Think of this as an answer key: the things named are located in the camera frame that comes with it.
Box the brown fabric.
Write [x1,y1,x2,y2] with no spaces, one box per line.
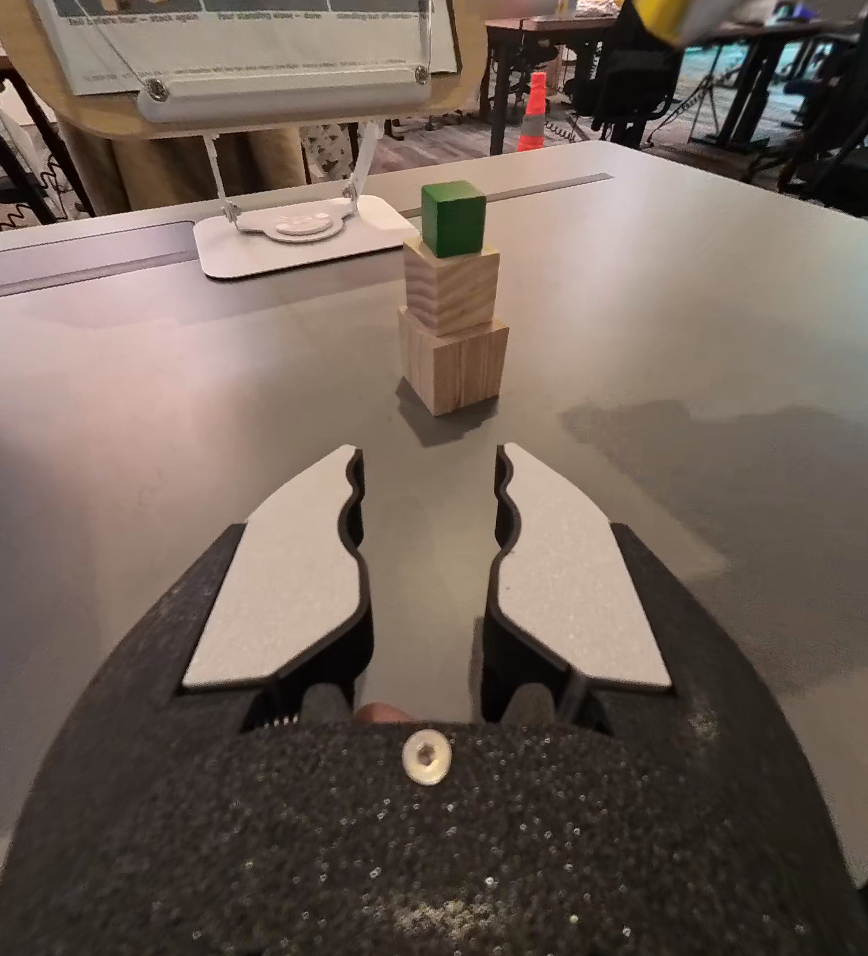
[53,123,308,221]

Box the orange traffic cone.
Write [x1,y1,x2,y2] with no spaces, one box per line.
[517,71,550,154]

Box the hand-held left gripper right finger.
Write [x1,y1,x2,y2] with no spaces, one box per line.
[482,442,675,694]

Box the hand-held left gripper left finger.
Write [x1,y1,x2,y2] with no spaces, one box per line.
[178,444,375,699]

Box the white metal document stand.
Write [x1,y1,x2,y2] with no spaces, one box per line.
[135,63,435,282]

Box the medium plain wooden cube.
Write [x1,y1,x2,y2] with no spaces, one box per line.
[402,238,500,337]

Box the instruction sheet in clear holder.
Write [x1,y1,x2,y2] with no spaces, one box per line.
[30,0,457,97]

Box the green wooden cube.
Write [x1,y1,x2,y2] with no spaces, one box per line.
[420,181,488,258]

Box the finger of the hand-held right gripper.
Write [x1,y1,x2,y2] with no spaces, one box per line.
[676,0,744,44]

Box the large plain wooden cube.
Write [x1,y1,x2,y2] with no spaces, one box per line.
[396,306,511,417]

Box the printed white cloth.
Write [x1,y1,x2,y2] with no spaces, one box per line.
[301,119,382,184]

